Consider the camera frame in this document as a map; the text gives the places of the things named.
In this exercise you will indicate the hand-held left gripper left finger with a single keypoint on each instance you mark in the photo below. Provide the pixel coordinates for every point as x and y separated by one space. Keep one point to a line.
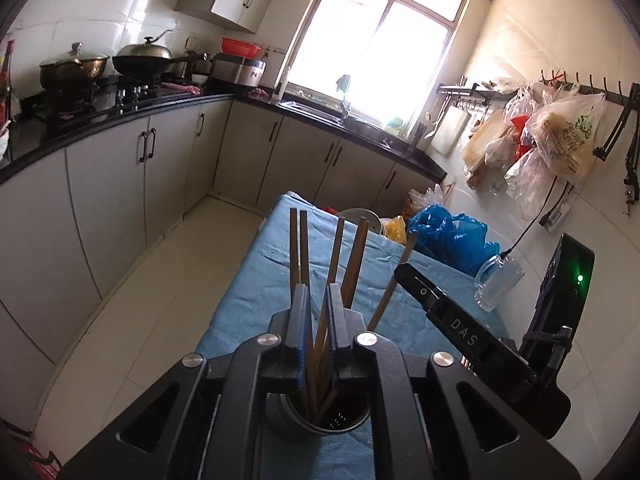
302 340

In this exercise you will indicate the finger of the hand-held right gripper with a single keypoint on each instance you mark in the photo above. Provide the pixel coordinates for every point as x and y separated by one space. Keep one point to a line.
465 335

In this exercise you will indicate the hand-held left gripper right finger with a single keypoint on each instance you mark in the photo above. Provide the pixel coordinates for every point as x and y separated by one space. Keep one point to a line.
332 335

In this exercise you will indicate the grey metal chopstick holder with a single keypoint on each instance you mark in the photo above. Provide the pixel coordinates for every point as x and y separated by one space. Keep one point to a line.
287 417

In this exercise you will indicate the clear glass pitcher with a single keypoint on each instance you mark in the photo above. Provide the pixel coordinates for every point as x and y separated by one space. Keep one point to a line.
500 282

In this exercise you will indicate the blue table cloth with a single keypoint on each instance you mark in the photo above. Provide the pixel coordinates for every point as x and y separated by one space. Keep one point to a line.
260 280

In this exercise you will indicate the blue plastic bag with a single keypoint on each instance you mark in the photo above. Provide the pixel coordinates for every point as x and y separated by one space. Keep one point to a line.
450 240

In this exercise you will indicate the clear plastic bag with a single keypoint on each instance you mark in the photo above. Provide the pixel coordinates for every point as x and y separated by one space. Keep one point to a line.
530 185

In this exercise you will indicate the yellow plastic bag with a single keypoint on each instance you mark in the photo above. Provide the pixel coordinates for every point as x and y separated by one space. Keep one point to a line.
395 230

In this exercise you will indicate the grey metal bowl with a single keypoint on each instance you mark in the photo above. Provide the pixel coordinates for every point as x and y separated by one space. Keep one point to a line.
352 214

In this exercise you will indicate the translucent plastic bag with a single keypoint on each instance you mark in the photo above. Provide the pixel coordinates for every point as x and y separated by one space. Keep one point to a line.
500 147

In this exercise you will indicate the white printed plastic bag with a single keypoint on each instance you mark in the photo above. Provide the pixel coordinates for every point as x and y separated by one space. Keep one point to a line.
567 135

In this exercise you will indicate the brown paper bag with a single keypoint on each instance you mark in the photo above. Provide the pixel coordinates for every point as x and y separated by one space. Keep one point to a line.
480 150

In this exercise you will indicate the dark utensil cup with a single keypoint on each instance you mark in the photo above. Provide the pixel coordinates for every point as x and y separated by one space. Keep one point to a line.
416 140

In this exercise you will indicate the white cutting board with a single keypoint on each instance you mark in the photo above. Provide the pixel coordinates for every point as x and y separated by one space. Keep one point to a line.
450 130

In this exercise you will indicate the metal sink faucet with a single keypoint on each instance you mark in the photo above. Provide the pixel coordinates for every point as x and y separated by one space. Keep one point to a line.
344 100

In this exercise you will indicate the grey kitchen base cabinets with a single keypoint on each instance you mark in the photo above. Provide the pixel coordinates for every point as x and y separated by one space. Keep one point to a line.
100 210

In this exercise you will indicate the white bottle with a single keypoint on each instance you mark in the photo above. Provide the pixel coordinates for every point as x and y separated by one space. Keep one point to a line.
281 85

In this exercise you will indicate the silver rice cooker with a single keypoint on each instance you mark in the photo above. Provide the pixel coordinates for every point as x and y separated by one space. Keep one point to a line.
237 72

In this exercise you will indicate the pink cloth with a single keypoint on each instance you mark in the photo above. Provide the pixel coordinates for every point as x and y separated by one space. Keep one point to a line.
182 89

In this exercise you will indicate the kitchen window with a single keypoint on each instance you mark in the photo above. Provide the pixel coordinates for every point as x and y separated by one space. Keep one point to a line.
360 50

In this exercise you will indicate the metal kettle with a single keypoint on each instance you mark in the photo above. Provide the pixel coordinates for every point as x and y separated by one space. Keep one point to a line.
196 62

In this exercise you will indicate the red plastic basin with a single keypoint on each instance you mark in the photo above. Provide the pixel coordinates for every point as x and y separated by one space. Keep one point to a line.
241 47

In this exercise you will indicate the gas stove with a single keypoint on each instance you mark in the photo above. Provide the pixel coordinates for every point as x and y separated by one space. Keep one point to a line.
130 92

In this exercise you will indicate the black kitchen countertop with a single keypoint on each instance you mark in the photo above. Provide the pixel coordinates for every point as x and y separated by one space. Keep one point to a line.
75 127

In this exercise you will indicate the black wok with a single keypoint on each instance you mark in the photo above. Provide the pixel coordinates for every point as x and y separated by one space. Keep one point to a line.
135 65

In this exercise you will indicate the steel wok lid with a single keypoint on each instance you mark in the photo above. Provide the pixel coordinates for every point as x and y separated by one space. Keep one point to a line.
145 49

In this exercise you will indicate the metal cooking pot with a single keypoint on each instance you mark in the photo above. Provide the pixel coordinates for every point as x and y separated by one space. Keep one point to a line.
72 72

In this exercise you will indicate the white wall socket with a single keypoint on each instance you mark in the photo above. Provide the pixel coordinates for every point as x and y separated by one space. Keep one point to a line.
556 215

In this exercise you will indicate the black wall hook rack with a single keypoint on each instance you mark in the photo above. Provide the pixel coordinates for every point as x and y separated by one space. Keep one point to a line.
480 91

